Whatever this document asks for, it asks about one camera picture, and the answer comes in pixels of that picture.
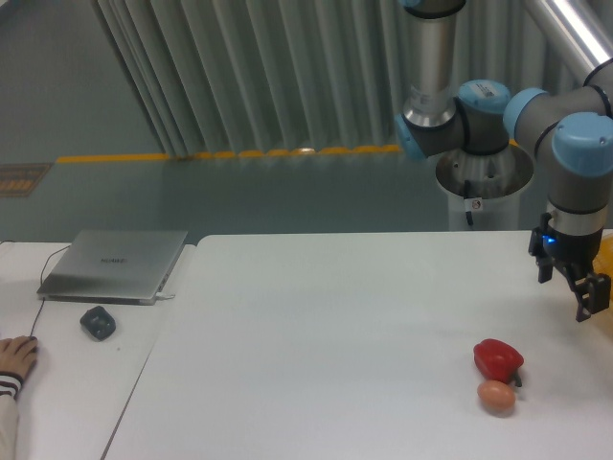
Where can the silver closed laptop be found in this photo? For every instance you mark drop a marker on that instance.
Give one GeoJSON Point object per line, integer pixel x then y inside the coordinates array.
{"type": "Point", "coordinates": [114, 267]}

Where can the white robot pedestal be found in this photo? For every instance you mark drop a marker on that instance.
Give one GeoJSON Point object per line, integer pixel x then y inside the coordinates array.
{"type": "Point", "coordinates": [483, 192]}

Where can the brown egg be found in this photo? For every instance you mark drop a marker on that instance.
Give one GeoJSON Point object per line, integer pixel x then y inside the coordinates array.
{"type": "Point", "coordinates": [496, 395]}

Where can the black small gadget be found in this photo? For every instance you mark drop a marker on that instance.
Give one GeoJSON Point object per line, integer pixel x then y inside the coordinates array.
{"type": "Point", "coordinates": [98, 323]}

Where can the yellow plastic basket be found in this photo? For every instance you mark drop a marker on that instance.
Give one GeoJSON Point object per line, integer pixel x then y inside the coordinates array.
{"type": "Point", "coordinates": [603, 265]}

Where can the striped sleeve forearm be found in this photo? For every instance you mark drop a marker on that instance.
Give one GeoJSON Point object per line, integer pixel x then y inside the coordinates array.
{"type": "Point", "coordinates": [10, 388]}

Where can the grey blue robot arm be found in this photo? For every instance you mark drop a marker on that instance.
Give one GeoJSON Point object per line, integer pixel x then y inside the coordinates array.
{"type": "Point", "coordinates": [569, 134]}

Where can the red bell pepper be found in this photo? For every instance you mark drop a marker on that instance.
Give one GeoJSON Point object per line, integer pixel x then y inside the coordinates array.
{"type": "Point", "coordinates": [499, 361]}

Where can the person's hand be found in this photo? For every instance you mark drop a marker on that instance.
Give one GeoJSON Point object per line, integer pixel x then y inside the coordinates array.
{"type": "Point", "coordinates": [13, 360]}

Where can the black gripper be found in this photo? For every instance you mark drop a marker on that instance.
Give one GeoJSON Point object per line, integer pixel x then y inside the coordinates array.
{"type": "Point", "coordinates": [569, 242]}

